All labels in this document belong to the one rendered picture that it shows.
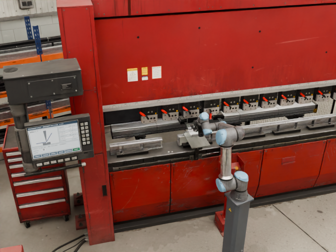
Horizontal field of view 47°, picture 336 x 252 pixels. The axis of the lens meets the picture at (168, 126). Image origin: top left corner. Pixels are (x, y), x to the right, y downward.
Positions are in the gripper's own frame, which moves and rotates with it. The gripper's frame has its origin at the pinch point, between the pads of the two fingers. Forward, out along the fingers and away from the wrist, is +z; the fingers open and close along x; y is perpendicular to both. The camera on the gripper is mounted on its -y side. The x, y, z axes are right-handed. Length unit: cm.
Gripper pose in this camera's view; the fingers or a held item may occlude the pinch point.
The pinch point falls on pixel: (196, 131)
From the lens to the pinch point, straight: 368.9
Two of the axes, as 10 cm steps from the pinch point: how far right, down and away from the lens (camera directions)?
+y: -1.9, -9.2, 3.3
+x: -9.7, 1.3, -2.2
